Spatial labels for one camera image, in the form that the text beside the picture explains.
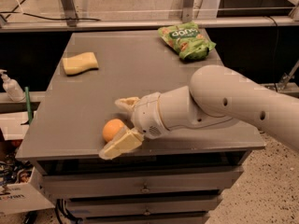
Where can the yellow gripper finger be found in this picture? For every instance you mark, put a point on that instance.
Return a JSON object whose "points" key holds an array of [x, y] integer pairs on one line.
{"points": [[123, 142], [127, 104]]}

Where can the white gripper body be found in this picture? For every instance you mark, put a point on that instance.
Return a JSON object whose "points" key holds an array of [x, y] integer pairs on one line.
{"points": [[146, 115]]}

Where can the orange fruit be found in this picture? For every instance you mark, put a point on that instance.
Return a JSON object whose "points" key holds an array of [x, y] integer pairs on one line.
{"points": [[111, 128]]}

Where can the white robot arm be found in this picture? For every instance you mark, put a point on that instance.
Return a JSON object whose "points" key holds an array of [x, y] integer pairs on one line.
{"points": [[215, 95]]}

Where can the yellow sponge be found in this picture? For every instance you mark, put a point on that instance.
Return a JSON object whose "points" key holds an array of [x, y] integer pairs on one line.
{"points": [[80, 63]]}

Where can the top drawer knob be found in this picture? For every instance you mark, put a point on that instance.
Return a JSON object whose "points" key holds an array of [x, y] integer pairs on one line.
{"points": [[145, 189]]}

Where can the drawer knob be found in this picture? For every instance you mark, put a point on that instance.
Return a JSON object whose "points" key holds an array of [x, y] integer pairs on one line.
{"points": [[145, 189], [147, 212]]}

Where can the grey drawer cabinet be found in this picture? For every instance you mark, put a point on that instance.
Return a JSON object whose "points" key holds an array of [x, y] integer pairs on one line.
{"points": [[186, 171]]}

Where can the middle drawer knob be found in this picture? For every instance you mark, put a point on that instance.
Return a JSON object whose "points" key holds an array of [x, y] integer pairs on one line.
{"points": [[147, 212]]}

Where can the green chip bag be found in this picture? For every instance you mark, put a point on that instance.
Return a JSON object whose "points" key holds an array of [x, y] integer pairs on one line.
{"points": [[187, 41]]}

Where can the green stick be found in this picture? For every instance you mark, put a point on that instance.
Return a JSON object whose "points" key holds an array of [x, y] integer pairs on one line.
{"points": [[28, 106]]}

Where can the white pump bottle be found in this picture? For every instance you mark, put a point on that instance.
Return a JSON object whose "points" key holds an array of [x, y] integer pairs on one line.
{"points": [[12, 87]]}

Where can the white cardboard box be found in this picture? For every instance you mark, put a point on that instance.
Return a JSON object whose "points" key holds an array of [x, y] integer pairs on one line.
{"points": [[25, 196]]}

